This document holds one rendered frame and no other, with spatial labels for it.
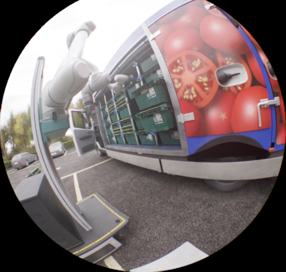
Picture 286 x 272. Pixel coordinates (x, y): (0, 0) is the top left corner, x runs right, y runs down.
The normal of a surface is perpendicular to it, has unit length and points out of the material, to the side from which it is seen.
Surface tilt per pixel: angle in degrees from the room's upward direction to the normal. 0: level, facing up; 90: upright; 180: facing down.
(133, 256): 0
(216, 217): 0
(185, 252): 0
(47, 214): 90
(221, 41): 90
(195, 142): 90
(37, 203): 90
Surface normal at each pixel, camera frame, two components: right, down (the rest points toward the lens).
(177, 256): -0.25, -0.97
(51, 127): 0.76, -0.15
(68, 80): 0.34, 0.70
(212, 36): -0.71, 0.23
